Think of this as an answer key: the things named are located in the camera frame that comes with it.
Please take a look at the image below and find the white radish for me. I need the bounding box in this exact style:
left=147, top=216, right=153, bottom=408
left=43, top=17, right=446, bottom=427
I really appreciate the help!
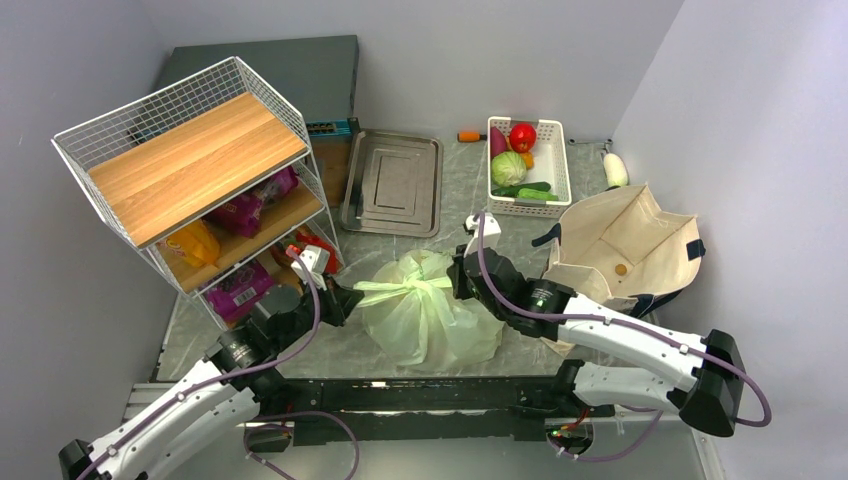
left=603, top=153, right=629, bottom=188

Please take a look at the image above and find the red snack bag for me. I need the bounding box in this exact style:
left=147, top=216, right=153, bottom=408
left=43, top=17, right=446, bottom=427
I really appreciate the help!
left=281, top=226, right=342, bottom=274

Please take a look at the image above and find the white wire shelf rack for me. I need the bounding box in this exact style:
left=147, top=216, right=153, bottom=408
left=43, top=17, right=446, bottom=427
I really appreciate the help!
left=51, top=56, right=338, bottom=300

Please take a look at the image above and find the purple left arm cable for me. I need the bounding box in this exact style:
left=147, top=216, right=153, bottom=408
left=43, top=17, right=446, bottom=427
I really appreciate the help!
left=76, top=248, right=362, bottom=480

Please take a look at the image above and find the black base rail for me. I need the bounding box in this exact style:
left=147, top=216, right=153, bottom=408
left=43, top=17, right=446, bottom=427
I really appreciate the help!
left=257, top=374, right=615, bottom=446

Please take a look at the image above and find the purple grape snack bag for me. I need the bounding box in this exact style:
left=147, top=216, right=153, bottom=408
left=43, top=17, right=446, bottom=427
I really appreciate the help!
left=203, top=260, right=275, bottom=325

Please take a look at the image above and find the yellow snack bag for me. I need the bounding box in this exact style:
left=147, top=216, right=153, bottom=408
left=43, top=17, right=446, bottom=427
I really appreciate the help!
left=160, top=219, right=220, bottom=268

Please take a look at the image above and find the red apple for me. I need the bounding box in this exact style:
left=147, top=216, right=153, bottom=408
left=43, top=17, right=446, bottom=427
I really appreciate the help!
left=508, top=123, right=537, bottom=154

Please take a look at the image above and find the green cabbage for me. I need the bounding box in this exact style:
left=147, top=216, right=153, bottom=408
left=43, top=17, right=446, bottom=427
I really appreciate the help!
left=490, top=151, right=527, bottom=187

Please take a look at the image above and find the dark green cucumber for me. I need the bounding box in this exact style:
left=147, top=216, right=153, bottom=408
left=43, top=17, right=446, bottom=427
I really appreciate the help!
left=491, top=181, right=552, bottom=199

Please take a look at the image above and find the purple sweet potato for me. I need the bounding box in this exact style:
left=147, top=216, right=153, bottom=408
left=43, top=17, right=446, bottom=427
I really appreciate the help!
left=488, top=127, right=508, bottom=159

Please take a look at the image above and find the green avocado plastic bag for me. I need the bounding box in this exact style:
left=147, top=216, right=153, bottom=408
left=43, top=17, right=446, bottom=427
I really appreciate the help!
left=354, top=250, right=503, bottom=372

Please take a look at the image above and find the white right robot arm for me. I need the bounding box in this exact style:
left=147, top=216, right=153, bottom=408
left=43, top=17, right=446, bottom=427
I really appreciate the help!
left=447, top=246, right=746, bottom=437

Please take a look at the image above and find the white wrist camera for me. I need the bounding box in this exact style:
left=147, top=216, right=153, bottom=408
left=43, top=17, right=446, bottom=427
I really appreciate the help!
left=286, top=245, right=330, bottom=290
left=464, top=212, right=502, bottom=257

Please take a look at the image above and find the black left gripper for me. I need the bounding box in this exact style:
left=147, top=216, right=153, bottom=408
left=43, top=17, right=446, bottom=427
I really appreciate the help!
left=272, top=269, right=362, bottom=352

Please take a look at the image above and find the metal tray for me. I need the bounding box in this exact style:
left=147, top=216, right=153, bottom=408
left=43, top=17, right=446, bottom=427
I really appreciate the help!
left=339, top=129, right=444, bottom=238

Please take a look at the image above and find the top wooden shelf board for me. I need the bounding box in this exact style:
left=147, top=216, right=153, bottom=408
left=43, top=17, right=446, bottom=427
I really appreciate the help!
left=89, top=93, right=307, bottom=248

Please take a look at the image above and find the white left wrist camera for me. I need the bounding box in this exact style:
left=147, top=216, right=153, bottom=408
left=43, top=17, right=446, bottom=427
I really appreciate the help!
left=286, top=245, right=330, bottom=290

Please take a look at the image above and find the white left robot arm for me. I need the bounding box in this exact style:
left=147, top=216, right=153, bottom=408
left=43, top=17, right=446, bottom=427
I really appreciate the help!
left=58, top=282, right=365, bottom=479

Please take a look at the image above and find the beige canvas tote bag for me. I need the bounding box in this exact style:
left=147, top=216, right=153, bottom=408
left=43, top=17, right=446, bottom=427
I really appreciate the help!
left=536, top=185, right=706, bottom=319

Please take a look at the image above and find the orange small pepper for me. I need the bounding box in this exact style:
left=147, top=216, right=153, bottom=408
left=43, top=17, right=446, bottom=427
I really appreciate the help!
left=520, top=152, right=535, bottom=170

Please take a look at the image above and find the light green bitter gourd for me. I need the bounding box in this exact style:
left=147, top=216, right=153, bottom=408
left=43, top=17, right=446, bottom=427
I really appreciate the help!
left=516, top=188, right=559, bottom=201

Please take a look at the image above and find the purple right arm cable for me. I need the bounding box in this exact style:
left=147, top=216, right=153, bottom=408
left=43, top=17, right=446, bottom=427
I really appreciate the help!
left=473, top=211, right=773, bottom=464

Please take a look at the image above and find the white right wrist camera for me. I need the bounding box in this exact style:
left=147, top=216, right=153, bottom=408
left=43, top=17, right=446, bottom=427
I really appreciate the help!
left=464, top=212, right=502, bottom=257

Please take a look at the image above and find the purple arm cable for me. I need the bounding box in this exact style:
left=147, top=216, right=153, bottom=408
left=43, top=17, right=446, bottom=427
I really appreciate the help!
left=76, top=248, right=362, bottom=480
left=473, top=211, right=773, bottom=464

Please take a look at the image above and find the white plastic basket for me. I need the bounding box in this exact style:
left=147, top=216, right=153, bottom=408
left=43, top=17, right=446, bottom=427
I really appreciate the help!
left=483, top=116, right=572, bottom=218

